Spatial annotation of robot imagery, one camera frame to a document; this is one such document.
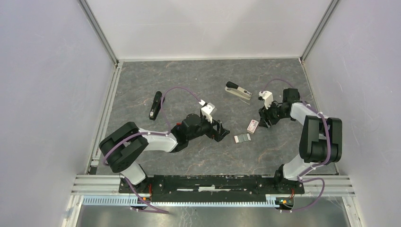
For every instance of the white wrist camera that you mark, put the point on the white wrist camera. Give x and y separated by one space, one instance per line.
266 97
207 110

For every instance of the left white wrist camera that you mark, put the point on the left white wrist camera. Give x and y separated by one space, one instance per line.
207 110

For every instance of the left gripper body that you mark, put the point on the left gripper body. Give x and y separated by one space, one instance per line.
207 128

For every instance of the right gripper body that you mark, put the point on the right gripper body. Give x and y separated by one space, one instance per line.
274 113

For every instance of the red white staple box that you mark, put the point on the red white staple box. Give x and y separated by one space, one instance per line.
252 126

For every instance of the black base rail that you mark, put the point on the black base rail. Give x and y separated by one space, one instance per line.
216 188

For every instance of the white cable duct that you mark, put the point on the white cable duct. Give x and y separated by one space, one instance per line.
132 200

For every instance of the black stapler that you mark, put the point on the black stapler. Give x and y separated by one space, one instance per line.
156 105

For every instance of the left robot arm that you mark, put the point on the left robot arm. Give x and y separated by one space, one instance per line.
122 148

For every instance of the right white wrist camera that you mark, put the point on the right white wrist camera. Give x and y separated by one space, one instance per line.
266 97

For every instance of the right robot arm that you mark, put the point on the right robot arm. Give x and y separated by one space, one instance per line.
321 138

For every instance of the staple tray box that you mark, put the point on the staple tray box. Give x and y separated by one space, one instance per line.
242 138

